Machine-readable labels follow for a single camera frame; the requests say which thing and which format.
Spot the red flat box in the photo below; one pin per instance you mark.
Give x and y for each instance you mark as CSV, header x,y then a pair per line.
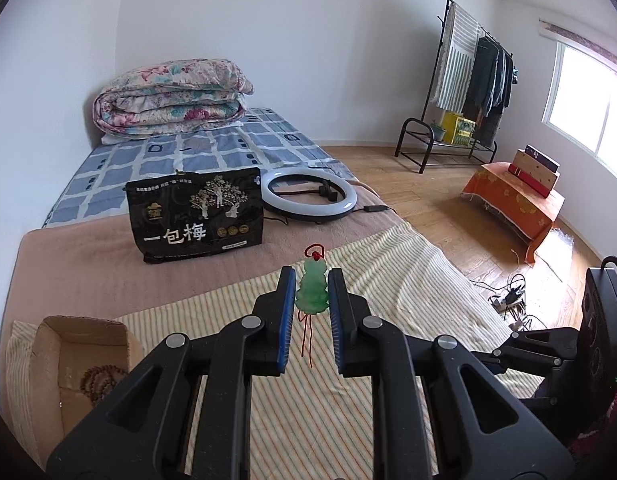
x,y
528,182

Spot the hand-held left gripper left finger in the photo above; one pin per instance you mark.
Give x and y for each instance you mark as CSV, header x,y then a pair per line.
x,y
288,300

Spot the row of dark hanging clothes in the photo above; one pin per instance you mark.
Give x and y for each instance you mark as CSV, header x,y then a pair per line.
x,y
488,80

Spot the folded floral quilt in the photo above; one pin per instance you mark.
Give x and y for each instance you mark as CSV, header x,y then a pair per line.
x,y
173,95

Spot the orange cloth covered table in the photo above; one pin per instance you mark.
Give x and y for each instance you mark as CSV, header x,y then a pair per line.
x,y
508,205

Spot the grey striped hanging towel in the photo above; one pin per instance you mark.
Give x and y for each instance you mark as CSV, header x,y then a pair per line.
x,y
458,60

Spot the pinkish brown blanket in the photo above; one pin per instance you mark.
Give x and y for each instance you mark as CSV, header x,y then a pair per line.
x,y
88,270

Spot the blue plaid bed sheet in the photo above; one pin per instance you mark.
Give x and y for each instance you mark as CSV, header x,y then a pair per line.
x,y
188,150

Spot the black snack bag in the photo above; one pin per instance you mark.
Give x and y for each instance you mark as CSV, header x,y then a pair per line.
x,y
188,220

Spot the window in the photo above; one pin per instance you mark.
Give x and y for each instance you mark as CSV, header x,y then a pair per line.
x,y
578,100

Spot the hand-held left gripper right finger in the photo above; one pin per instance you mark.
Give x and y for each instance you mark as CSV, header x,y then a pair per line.
x,y
333,305

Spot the yellow box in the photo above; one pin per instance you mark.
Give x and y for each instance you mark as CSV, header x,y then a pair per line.
x,y
458,129

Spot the dark blue flat box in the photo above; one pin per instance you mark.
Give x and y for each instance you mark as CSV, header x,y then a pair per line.
x,y
540,156

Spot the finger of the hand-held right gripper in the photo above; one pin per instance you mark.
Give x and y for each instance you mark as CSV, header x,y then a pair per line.
x,y
543,345

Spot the small green pot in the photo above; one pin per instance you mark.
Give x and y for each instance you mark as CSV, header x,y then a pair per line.
x,y
438,131

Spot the black metal clothes rack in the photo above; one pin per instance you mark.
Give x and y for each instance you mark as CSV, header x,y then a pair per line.
x,y
413,121

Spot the yellow striped blanket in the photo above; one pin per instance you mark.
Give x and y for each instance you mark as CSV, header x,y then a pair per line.
x,y
413,270

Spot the beige cardboard box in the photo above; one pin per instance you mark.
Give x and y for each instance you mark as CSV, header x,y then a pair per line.
x,y
535,170

